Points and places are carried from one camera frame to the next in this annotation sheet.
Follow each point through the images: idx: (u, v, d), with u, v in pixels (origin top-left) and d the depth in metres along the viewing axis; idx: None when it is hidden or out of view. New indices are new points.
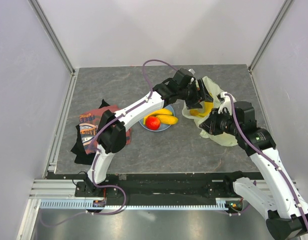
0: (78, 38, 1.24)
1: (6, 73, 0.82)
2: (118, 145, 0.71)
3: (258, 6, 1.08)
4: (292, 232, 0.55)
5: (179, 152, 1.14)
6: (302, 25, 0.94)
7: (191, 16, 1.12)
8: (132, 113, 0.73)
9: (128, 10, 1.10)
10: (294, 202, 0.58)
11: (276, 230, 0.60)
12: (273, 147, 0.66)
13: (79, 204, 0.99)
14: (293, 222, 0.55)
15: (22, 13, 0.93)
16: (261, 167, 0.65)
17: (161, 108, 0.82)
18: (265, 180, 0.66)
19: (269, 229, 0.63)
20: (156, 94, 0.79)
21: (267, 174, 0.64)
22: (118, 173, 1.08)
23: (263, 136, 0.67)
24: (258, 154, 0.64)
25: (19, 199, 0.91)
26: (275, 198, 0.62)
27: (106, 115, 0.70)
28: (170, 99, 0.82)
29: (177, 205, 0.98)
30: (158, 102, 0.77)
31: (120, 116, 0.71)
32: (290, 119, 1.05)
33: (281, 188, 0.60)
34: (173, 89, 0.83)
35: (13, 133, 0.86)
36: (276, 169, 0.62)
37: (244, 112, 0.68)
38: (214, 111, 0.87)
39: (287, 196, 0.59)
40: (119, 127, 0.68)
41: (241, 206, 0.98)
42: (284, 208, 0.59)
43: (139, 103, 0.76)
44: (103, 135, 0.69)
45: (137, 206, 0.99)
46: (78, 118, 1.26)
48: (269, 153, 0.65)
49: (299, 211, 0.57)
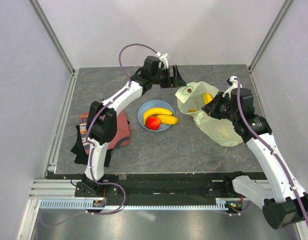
0: (78, 38, 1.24)
1: (6, 73, 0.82)
2: (110, 134, 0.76)
3: (259, 6, 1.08)
4: (288, 216, 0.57)
5: (179, 152, 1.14)
6: (302, 25, 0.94)
7: (191, 16, 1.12)
8: (118, 100, 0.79)
9: (128, 10, 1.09)
10: (289, 185, 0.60)
11: (272, 216, 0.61)
12: (269, 132, 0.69)
13: (79, 204, 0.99)
14: (288, 204, 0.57)
15: (22, 13, 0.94)
16: (257, 151, 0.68)
17: (140, 95, 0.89)
18: (261, 165, 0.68)
19: (265, 216, 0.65)
20: (134, 82, 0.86)
21: (263, 159, 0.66)
22: (118, 173, 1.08)
23: (259, 122, 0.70)
24: (255, 140, 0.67)
25: (19, 199, 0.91)
26: (271, 182, 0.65)
27: (94, 106, 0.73)
28: (146, 86, 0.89)
29: (177, 205, 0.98)
30: (137, 88, 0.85)
31: (109, 104, 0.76)
32: (290, 120, 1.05)
33: (277, 172, 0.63)
34: (147, 77, 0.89)
35: (13, 133, 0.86)
36: (271, 154, 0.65)
37: (244, 99, 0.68)
38: (219, 94, 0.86)
39: (282, 180, 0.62)
40: (110, 113, 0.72)
41: (241, 206, 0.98)
42: (279, 191, 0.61)
43: (121, 91, 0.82)
44: (96, 128, 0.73)
45: (137, 206, 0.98)
46: (79, 118, 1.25)
48: (265, 138, 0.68)
49: (294, 194, 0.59)
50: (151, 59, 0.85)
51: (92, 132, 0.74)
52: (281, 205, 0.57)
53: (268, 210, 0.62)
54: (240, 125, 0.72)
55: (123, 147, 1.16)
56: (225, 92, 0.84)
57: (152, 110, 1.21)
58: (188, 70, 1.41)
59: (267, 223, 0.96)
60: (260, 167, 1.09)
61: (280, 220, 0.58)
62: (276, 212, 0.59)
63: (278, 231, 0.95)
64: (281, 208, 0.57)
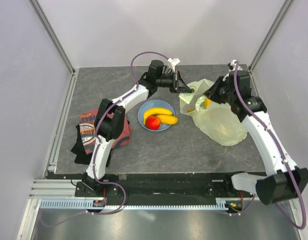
0: (78, 38, 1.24)
1: (6, 73, 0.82)
2: (116, 133, 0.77)
3: (259, 7, 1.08)
4: (280, 188, 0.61)
5: (179, 152, 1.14)
6: (302, 25, 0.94)
7: (191, 16, 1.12)
8: (127, 101, 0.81)
9: (128, 10, 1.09)
10: (281, 159, 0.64)
11: (264, 190, 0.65)
12: (263, 111, 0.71)
13: (79, 204, 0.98)
14: (279, 176, 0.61)
15: (22, 13, 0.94)
16: (252, 129, 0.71)
17: (146, 98, 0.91)
18: (256, 143, 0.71)
19: (259, 192, 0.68)
20: (141, 86, 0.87)
21: (257, 137, 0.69)
22: (118, 173, 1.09)
23: (255, 102, 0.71)
24: (249, 117, 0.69)
25: (19, 199, 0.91)
26: (264, 157, 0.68)
27: (104, 103, 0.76)
28: (152, 91, 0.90)
29: (177, 205, 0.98)
30: (144, 91, 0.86)
31: (118, 102, 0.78)
32: (290, 120, 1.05)
33: (270, 148, 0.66)
34: (153, 81, 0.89)
35: (13, 133, 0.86)
36: (265, 130, 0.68)
37: (240, 78, 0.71)
38: (220, 78, 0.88)
39: (275, 154, 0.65)
40: (119, 110, 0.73)
41: (241, 206, 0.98)
42: (271, 165, 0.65)
43: (129, 92, 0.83)
44: (103, 125, 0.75)
45: (137, 206, 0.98)
46: (78, 118, 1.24)
48: (260, 115, 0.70)
49: (285, 167, 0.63)
50: (156, 64, 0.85)
51: (99, 129, 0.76)
52: (272, 177, 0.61)
53: (262, 186, 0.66)
54: (236, 105, 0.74)
55: (123, 147, 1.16)
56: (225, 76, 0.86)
57: (152, 110, 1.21)
58: (188, 70, 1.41)
59: (267, 223, 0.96)
60: (260, 167, 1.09)
61: (273, 193, 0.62)
62: (268, 185, 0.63)
63: (279, 231, 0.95)
64: (272, 180, 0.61)
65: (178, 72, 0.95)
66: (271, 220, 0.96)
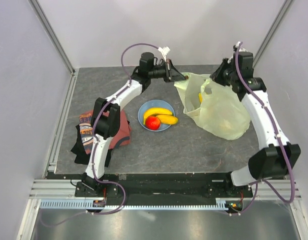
0: (78, 38, 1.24)
1: (6, 73, 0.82)
2: (114, 130, 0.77)
3: (259, 6, 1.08)
4: (270, 160, 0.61)
5: (179, 152, 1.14)
6: (302, 25, 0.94)
7: (191, 15, 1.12)
8: (121, 97, 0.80)
9: (128, 10, 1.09)
10: (274, 134, 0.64)
11: (256, 164, 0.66)
12: (263, 90, 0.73)
13: (79, 204, 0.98)
14: (270, 149, 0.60)
15: (22, 13, 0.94)
16: (250, 107, 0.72)
17: (139, 93, 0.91)
18: (252, 119, 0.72)
19: (252, 169, 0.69)
20: (134, 80, 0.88)
21: (254, 113, 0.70)
22: (118, 173, 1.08)
23: (255, 81, 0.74)
24: (248, 95, 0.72)
25: (19, 199, 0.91)
26: (259, 134, 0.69)
27: (99, 102, 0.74)
28: (145, 85, 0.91)
29: (177, 205, 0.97)
30: (138, 86, 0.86)
31: (112, 100, 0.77)
32: (290, 120, 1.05)
33: (264, 123, 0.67)
34: (145, 75, 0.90)
35: (13, 133, 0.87)
36: (262, 107, 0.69)
37: (243, 58, 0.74)
38: (225, 59, 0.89)
39: (268, 130, 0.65)
40: (114, 107, 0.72)
41: (241, 206, 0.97)
42: (264, 139, 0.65)
43: (122, 89, 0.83)
44: (100, 124, 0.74)
45: (137, 206, 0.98)
46: (78, 118, 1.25)
48: (259, 94, 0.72)
49: (277, 141, 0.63)
50: (146, 57, 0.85)
51: (97, 128, 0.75)
52: (263, 149, 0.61)
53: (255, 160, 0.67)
54: (237, 84, 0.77)
55: (123, 147, 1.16)
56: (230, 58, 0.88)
57: (152, 110, 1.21)
58: (188, 70, 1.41)
59: (267, 223, 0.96)
60: None
61: (263, 165, 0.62)
62: (259, 158, 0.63)
63: (279, 231, 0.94)
64: (263, 152, 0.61)
65: (169, 61, 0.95)
66: (271, 220, 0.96)
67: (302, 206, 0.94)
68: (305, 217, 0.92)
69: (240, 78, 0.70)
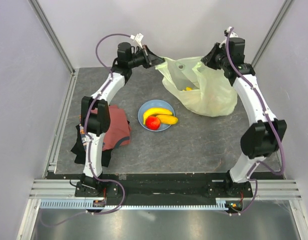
0: (78, 38, 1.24)
1: (6, 73, 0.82)
2: (106, 126, 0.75)
3: (258, 6, 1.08)
4: (259, 136, 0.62)
5: (179, 152, 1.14)
6: (302, 25, 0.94)
7: (191, 15, 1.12)
8: (107, 91, 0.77)
9: (128, 10, 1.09)
10: (262, 111, 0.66)
11: (247, 142, 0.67)
12: (252, 74, 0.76)
13: (79, 204, 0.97)
14: (258, 125, 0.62)
15: (22, 13, 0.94)
16: (240, 89, 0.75)
17: (123, 84, 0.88)
18: (242, 101, 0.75)
19: (244, 147, 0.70)
20: (115, 73, 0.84)
21: (244, 94, 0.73)
22: (118, 173, 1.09)
23: (245, 67, 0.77)
24: (238, 78, 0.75)
25: (19, 199, 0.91)
26: (249, 113, 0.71)
27: (85, 101, 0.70)
28: (127, 75, 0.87)
29: (177, 205, 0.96)
30: (120, 77, 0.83)
31: (98, 96, 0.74)
32: (290, 119, 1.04)
33: (253, 101, 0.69)
34: (125, 66, 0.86)
35: (13, 133, 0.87)
36: (251, 89, 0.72)
37: (235, 44, 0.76)
38: (217, 44, 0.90)
39: (257, 108, 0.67)
40: (102, 103, 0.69)
41: (241, 206, 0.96)
42: (253, 117, 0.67)
43: (106, 83, 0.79)
44: (91, 121, 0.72)
45: (137, 206, 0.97)
46: (78, 119, 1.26)
48: (249, 78, 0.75)
49: (265, 118, 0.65)
50: (123, 47, 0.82)
51: (88, 127, 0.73)
52: (253, 124, 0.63)
53: (246, 138, 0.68)
54: (228, 69, 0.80)
55: (123, 147, 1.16)
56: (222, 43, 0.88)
57: (152, 110, 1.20)
58: None
59: (266, 223, 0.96)
60: (259, 167, 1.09)
61: (253, 141, 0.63)
62: (250, 134, 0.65)
63: (279, 231, 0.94)
64: (253, 127, 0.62)
65: (145, 47, 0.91)
66: (271, 220, 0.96)
67: (302, 206, 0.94)
68: (305, 217, 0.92)
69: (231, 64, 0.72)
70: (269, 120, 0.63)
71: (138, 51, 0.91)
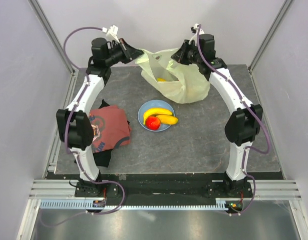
0: (78, 38, 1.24)
1: (6, 73, 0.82)
2: (88, 137, 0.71)
3: (258, 6, 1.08)
4: (240, 122, 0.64)
5: (179, 152, 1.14)
6: (301, 25, 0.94)
7: (191, 15, 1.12)
8: (84, 100, 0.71)
9: (128, 9, 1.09)
10: (239, 99, 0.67)
11: (230, 129, 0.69)
12: (225, 67, 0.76)
13: (79, 204, 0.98)
14: (238, 112, 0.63)
15: (22, 13, 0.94)
16: (217, 83, 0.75)
17: (104, 86, 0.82)
18: (220, 94, 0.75)
19: (228, 136, 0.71)
20: (92, 75, 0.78)
21: (220, 86, 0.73)
22: (118, 173, 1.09)
23: (218, 62, 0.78)
24: (213, 73, 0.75)
25: (19, 199, 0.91)
26: (228, 104, 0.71)
27: (60, 116, 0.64)
28: (106, 74, 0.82)
29: (177, 205, 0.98)
30: (98, 80, 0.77)
31: (75, 108, 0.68)
32: (290, 120, 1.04)
33: (229, 92, 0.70)
34: (103, 65, 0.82)
35: (13, 133, 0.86)
36: (226, 81, 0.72)
37: (205, 42, 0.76)
38: (186, 41, 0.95)
39: (234, 97, 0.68)
40: (79, 115, 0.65)
41: (241, 206, 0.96)
42: (232, 106, 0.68)
43: (82, 90, 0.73)
44: (71, 136, 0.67)
45: (137, 206, 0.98)
46: None
48: (222, 71, 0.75)
49: (243, 105, 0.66)
50: (98, 44, 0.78)
51: (69, 142, 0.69)
52: (234, 112, 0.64)
53: (228, 125, 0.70)
54: (202, 65, 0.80)
55: (123, 147, 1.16)
56: (190, 40, 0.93)
57: (152, 110, 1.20)
58: None
59: (267, 223, 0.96)
60: (259, 168, 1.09)
61: (236, 127, 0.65)
62: (232, 122, 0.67)
63: (278, 231, 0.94)
64: (234, 114, 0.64)
65: (123, 40, 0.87)
66: (271, 220, 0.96)
67: (302, 206, 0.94)
68: (305, 218, 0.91)
69: (203, 60, 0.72)
70: (248, 107, 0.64)
71: (114, 46, 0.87)
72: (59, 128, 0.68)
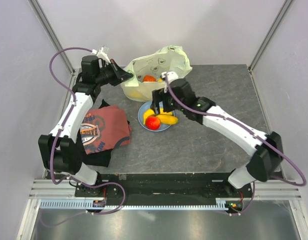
0: (78, 39, 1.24)
1: (6, 73, 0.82)
2: (76, 162, 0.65)
3: (258, 6, 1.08)
4: (266, 162, 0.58)
5: (179, 152, 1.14)
6: (302, 25, 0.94)
7: (191, 15, 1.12)
8: (69, 123, 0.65)
9: (128, 10, 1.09)
10: (251, 134, 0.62)
11: (257, 172, 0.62)
12: (213, 105, 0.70)
13: (79, 204, 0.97)
14: (261, 151, 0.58)
15: (22, 14, 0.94)
16: (215, 125, 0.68)
17: (92, 104, 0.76)
18: (223, 134, 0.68)
19: (252, 175, 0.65)
20: (78, 94, 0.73)
21: (221, 128, 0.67)
22: (118, 173, 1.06)
23: (203, 101, 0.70)
24: (206, 116, 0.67)
25: (19, 199, 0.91)
26: (238, 143, 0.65)
27: (43, 142, 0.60)
28: (95, 91, 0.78)
29: (177, 205, 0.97)
30: (85, 99, 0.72)
31: (60, 132, 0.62)
32: (290, 120, 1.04)
33: (235, 130, 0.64)
34: (92, 82, 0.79)
35: (13, 133, 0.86)
36: (224, 119, 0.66)
37: (182, 88, 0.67)
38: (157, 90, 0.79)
39: (244, 134, 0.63)
40: (64, 141, 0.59)
41: (241, 206, 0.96)
42: (247, 145, 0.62)
43: (69, 110, 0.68)
44: (57, 163, 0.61)
45: (137, 206, 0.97)
46: None
48: (212, 111, 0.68)
49: (259, 140, 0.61)
50: (88, 59, 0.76)
51: (55, 169, 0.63)
52: (255, 153, 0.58)
53: (251, 169, 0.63)
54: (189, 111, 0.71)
55: (123, 147, 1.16)
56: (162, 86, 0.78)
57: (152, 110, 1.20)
58: None
59: (267, 223, 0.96)
60: None
61: (263, 168, 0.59)
62: (255, 163, 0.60)
63: (278, 231, 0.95)
64: (257, 156, 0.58)
65: (113, 60, 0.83)
66: (270, 220, 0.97)
67: (302, 206, 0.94)
68: (305, 218, 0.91)
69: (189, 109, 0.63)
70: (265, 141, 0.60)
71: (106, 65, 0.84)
72: (43, 156, 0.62)
